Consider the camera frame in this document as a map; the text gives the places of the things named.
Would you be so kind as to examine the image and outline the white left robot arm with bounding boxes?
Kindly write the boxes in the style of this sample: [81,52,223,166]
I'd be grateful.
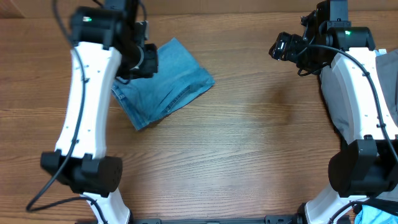
[40,1,158,223]

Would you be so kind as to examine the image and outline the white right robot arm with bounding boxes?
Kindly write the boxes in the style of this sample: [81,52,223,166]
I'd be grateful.
[269,27,397,223]

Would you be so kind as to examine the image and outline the grey trousers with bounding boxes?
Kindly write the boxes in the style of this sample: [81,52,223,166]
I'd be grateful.
[319,50,397,149]

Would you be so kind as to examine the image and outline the light blue garment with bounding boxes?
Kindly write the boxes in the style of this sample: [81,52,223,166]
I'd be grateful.
[354,50,397,224]

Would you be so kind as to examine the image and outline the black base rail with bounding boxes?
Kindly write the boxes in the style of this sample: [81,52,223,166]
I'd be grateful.
[133,215,303,224]

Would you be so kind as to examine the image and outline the light blue denim jeans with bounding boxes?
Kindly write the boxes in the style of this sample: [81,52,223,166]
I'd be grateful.
[112,38,215,131]

